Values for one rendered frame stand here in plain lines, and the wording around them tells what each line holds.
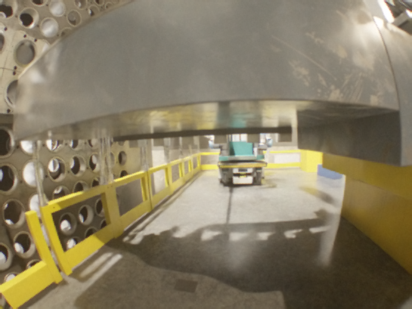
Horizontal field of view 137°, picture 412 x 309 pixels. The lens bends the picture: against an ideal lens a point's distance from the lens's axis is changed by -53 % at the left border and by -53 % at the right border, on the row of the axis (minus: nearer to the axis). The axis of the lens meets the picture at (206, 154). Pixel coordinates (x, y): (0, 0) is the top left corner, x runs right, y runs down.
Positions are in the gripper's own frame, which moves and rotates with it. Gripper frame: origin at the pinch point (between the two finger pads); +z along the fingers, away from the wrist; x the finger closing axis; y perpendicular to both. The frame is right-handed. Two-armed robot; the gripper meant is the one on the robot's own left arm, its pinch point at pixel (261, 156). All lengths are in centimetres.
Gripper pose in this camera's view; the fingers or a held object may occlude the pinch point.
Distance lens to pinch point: 208.5
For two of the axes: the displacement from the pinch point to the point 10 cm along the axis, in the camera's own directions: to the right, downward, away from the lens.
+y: -1.9, -3.2, -9.3
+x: 9.6, 1.1, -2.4
